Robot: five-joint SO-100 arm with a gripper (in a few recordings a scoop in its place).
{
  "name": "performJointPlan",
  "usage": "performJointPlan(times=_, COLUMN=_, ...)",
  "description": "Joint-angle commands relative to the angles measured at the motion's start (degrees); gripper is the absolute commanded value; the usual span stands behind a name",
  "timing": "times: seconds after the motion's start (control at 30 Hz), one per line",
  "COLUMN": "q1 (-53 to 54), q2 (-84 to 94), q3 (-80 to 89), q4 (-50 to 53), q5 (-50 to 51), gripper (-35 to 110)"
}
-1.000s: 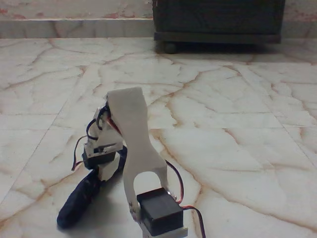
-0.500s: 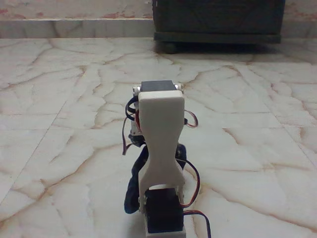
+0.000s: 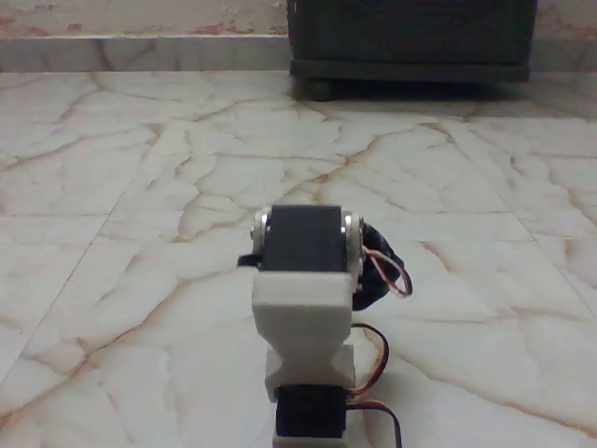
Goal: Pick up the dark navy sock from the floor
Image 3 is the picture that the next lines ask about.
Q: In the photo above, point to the dark navy patterned sock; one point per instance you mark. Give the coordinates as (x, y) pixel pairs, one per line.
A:
(380, 247)

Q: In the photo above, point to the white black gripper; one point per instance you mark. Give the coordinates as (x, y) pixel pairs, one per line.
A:
(302, 238)

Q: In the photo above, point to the dark wooden cabinet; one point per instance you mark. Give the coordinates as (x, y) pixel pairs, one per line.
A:
(410, 32)

